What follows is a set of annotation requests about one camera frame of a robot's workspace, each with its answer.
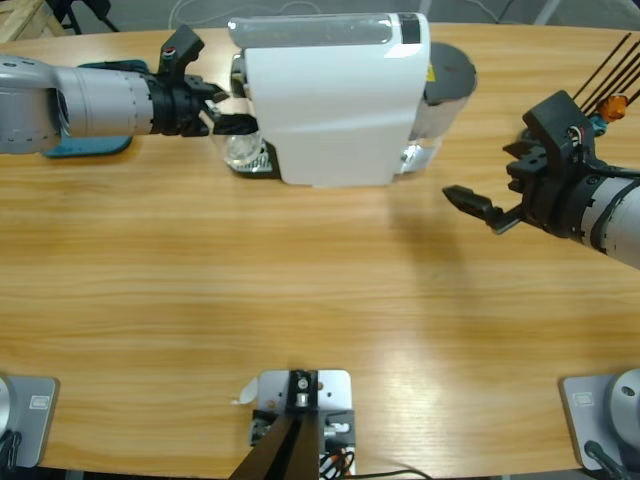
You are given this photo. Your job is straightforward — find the arm gripper body black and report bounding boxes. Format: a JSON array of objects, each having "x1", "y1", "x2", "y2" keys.
[
  {"x1": 504, "y1": 148, "x2": 599, "y2": 241},
  {"x1": 148, "y1": 72, "x2": 218, "y2": 140}
]

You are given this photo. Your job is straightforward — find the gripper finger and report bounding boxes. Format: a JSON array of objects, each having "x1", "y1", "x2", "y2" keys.
[
  {"x1": 212, "y1": 112, "x2": 260, "y2": 137},
  {"x1": 502, "y1": 139, "x2": 549, "y2": 164},
  {"x1": 441, "y1": 184, "x2": 524, "y2": 236},
  {"x1": 199, "y1": 82, "x2": 231, "y2": 104}
]

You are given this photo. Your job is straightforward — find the clear glass cup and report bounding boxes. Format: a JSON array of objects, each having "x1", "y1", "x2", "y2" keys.
[{"x1": 213, "y1": 124, "x2": 265, "y2": 175}]

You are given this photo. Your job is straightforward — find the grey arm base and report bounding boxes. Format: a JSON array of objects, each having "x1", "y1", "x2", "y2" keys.
[
  {"x1": 558, "y1": 368, "x2": 640, "y2": 471},
  {"x1": 0, "y1": 374, "x2": 61, "y2": 469}
]

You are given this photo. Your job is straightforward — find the white capsule coffee machine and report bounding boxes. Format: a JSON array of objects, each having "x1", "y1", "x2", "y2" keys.
[{"x1": 227, "y1": 12, "x2": 444, "y2": 190}]

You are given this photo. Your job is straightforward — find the orange coffee capsule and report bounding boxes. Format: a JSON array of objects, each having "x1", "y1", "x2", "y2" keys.
[{"x1": 599, "y1": 93, "x2": 629, "y2": 121}]

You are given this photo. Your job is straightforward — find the coffee machine water tank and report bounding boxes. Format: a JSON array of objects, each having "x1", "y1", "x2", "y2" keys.
[{"x1": 409, "y1": 42, "x2": 479, "y2": 149}]

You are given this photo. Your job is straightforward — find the metal grid drip tray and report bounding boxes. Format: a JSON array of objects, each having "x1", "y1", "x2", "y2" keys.
[{"x1": 227, "y1": 142, "x2": 281, "y2": 180}]

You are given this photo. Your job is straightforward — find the teal plastic serving tray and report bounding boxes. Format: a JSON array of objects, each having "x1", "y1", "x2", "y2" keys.
[{"x1": 39, "y1": 58, "x2": 151, "y2": 160}]

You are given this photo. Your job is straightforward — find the black chair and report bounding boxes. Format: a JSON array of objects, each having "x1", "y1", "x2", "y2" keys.
[{"x1": 47, "y1": 0, "x2": 121, "y2": 35}]

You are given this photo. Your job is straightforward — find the light wooden crate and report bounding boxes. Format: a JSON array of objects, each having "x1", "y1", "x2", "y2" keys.
[{"x1": 0, "y1": 0, "x2": 66, "y2": 44}]

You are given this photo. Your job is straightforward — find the white mounting block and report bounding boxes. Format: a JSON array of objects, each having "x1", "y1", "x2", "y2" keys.
[{"x1": 254, "y1": 368, "x2": 357, "y2": 476}]

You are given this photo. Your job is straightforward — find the white paper tag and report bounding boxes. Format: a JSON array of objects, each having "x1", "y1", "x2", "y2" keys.
[{"x1": 230, "y1": 377, "x2": 260, "y2": 407}]

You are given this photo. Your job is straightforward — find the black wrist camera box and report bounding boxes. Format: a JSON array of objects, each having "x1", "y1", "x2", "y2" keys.
[
  {"x1": 158, "y1": 23, "x2": 206, "y2": 86},
  {"x1": 521, "y1": 89, "x2": 597, "y2": 174}
]

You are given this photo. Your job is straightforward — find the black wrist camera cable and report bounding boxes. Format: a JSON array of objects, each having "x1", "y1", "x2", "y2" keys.
[{"x1": 567, "y1": 124, "x2": 640, "y2": 177}]

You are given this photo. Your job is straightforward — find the black wire capsule holder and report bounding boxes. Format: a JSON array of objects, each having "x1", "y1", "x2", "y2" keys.
[{"x1": 519, "y1": 32, "x2": 640, "y2": 146}]

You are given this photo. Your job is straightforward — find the white floor cable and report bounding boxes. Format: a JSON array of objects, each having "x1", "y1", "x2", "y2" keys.
[{"x1": 469, "y1": 0, "x2": 501, "y2": 24}]

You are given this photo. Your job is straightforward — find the black base cable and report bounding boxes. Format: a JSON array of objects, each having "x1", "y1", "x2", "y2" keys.
[
  {"x1": 583, "y1": 439, "x2": 629, "y2": 480},
  {"x1": 0, "y1": 430, "x2": 24, "y2": 471}
]

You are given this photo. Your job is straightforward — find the black cable at table edge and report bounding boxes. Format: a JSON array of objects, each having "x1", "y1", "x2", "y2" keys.
[{"x1": 349, "y1": 468, "x2": 434, "y2": 480}]

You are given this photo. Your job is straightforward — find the red and black cable bundle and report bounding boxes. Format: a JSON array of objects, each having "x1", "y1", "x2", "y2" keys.
[{"x1": 319, "y1": 446, "x2": 357, "y2": 477}]

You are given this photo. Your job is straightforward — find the black camera post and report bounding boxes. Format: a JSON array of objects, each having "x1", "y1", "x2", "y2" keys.
[{"x1": 228, "y1": 369, "x2": 321, "y2": 480}]

